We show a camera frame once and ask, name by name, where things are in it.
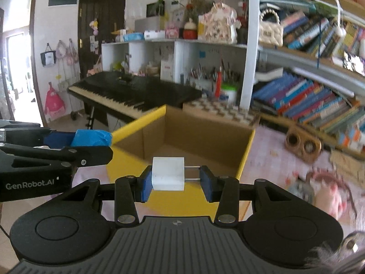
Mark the pink backpack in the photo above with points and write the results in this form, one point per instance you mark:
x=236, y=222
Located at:
x=54, y=105

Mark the checkered wooden box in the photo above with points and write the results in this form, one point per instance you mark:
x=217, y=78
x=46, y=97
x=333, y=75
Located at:
x=222, y=111

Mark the cream quilted handbag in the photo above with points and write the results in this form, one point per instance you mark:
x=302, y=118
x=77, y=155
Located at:
x=271, y=32

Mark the dark and white tote bag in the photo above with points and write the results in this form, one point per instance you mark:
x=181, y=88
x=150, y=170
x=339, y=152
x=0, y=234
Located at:
x=48, y=57

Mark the pen holder with pens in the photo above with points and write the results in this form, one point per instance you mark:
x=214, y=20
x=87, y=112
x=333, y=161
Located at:
x=205, y=77

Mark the pink printed desktop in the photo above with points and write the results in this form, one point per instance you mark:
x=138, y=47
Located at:
x=266, y=155

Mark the white tissue box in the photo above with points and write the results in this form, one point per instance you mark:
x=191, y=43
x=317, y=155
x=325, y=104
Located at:
x=154, y=34

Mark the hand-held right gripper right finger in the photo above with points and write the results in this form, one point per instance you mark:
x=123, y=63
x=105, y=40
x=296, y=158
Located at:
x=207, y=187

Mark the white jar green lid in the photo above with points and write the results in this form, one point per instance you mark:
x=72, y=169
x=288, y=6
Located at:
x=229, y=92

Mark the floral fabric bag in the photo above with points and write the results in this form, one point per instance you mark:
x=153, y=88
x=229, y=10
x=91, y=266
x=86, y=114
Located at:
x=218, y=25

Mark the dark picture frame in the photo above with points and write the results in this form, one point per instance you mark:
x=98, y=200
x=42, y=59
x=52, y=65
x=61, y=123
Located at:
x=154, y=9

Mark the white paper bag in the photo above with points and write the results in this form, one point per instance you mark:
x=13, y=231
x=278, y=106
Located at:
x=167, y=70

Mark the blue tissue packet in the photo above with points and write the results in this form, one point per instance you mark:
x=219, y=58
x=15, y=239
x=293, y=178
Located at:
x=133, y=37

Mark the brown wooden two-hole holder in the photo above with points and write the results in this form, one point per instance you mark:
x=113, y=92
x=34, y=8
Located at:
x=303, y=145

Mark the grey box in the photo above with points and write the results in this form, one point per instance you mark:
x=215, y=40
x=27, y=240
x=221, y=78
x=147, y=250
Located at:
x=147, y=24

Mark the pink hanging bags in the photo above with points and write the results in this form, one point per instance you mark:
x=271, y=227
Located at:
x=67, y=52

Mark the white bookshelf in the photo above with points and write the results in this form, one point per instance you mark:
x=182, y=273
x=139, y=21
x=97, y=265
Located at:
x=252, y=62

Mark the long row of colourful books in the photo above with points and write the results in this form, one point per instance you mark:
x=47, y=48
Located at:
x=308, y=102

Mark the dark wooden door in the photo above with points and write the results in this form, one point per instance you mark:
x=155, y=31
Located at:
x=102, y=20

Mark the small pink box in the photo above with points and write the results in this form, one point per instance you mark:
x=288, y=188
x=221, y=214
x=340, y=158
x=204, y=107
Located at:
x=172, y=31

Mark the black electric keyboard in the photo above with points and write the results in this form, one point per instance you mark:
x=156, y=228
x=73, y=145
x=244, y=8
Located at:
x=142, y=91

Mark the white charger plug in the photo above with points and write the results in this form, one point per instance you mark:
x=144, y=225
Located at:
x=168, y=174

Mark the red bottle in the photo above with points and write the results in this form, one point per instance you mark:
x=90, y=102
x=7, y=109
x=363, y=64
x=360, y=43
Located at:
x=219, y=82

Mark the keyboard stand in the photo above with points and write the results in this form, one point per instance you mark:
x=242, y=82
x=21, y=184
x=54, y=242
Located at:
x=90, y=117

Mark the slanted row of books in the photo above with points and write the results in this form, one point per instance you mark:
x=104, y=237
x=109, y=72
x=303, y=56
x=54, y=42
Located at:
x=313, y=32

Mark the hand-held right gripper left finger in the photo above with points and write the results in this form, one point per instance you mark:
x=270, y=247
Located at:
x=144, y=187

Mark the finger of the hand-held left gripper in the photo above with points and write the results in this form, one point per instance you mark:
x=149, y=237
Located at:
x=91, y=155
x=91, y=139

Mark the white cubby shelf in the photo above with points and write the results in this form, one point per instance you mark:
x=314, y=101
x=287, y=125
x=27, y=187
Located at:
x=182, y=54

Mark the yellow cardboard box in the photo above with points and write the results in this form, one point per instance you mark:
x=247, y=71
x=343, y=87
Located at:
x=199, y=137

